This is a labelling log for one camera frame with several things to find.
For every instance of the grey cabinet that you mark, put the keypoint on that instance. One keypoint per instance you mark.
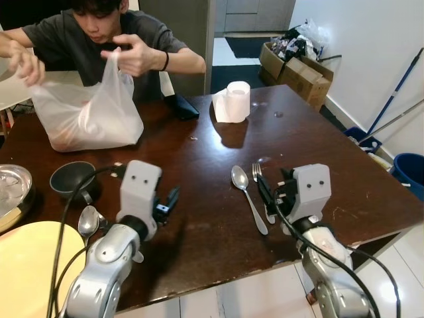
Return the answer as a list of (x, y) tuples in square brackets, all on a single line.
[(258, 14)]

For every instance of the white plastic bag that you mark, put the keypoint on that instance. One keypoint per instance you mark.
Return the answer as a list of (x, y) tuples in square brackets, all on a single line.
[(86, 119)]

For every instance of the black pouch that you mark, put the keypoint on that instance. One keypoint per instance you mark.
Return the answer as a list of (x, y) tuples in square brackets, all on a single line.
[(182, 108)]

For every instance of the person's right hand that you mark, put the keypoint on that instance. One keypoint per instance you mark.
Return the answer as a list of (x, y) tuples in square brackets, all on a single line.
[(25, 66)]

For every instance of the person's right forearm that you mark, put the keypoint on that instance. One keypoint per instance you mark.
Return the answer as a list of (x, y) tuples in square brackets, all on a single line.
[(12, 41)]

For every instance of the white rubbish bag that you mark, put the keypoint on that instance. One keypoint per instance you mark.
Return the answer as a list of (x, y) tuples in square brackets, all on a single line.
[(311, 33)]

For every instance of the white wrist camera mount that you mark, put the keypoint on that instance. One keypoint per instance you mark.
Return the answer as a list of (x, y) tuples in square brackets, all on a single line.
[(311, 189), (139, 187)]

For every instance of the short steel spoon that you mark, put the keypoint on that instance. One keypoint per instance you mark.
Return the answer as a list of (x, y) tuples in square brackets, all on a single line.
[(88, 222)]

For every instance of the long steel spoon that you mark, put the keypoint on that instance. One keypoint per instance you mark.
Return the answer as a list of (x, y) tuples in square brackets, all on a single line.
[(240, 177)]

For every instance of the person's left hand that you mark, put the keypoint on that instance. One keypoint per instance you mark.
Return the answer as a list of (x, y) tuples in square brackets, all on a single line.
[(136, 56)]

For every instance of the small black bowl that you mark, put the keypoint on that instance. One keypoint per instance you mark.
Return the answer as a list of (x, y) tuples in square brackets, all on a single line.
[(71, 179)]

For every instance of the steel plate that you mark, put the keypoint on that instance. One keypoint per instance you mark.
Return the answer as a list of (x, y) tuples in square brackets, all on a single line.
[(13, 192)]

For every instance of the person's left forearm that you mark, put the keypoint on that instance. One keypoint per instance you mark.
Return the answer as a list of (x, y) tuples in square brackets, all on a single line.
[(185, 63)]

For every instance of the blue bucket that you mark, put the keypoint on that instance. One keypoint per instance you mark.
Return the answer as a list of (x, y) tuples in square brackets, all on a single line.
[(411, 172)]

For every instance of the dark table leg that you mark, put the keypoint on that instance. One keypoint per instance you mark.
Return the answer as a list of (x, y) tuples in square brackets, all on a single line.
[(371, 246)]

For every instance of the brown cardboard box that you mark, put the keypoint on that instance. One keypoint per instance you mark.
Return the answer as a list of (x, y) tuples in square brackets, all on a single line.
[(275, 63), (311, 83)]

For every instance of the grey pole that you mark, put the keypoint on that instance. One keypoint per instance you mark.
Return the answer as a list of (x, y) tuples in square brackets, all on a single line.
[(404, 116)]

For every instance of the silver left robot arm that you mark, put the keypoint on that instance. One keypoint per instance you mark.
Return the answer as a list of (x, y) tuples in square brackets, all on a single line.
[(106, 265)]

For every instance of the steel fork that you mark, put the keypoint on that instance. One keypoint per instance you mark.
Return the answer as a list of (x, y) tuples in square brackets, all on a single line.
[(256, 172)]

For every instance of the white toilet paper roll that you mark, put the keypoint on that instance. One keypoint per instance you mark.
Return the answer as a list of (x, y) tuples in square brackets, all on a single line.
[(233, 103)]

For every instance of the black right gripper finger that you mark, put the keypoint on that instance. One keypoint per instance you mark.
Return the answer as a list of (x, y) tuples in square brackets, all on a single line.
[(267, 195)]

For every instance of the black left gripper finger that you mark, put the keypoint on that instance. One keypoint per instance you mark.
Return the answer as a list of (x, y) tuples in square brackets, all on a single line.
[(173, 197)]

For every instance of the yellow plate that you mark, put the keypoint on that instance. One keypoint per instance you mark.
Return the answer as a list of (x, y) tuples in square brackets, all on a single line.
[(30, 271)]

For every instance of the dark floor mat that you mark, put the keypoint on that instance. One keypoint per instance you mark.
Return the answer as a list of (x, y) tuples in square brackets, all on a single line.
[(246, 46), (228, 74)]

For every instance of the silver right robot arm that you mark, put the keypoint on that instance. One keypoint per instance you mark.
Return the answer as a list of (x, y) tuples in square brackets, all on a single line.
[(331, 278)]

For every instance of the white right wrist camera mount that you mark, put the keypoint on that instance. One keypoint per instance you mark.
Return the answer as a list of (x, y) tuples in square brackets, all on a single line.
[(311, 189)]

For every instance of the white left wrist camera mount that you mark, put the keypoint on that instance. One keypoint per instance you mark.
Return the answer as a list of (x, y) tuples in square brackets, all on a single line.
[(139, 187)]

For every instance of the grey door panel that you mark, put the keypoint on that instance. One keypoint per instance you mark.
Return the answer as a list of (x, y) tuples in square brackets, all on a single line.
[(182, 20)]

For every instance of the person in grey t-shirt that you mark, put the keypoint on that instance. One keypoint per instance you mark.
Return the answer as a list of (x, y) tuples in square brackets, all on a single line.
[(73, 43)]

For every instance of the black wristband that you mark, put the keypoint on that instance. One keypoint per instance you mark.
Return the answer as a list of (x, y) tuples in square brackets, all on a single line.
[(165, 61)]

